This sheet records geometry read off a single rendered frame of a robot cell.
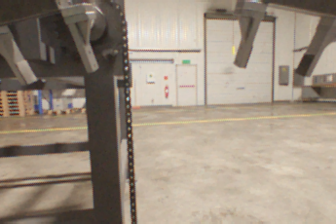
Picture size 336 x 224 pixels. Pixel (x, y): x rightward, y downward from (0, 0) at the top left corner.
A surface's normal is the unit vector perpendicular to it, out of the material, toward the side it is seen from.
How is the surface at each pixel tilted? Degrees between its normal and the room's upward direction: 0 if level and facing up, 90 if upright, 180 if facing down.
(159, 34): 90
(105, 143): 90
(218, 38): 90
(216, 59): 90
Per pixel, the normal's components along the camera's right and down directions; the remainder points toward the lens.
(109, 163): 0.17, 0.10
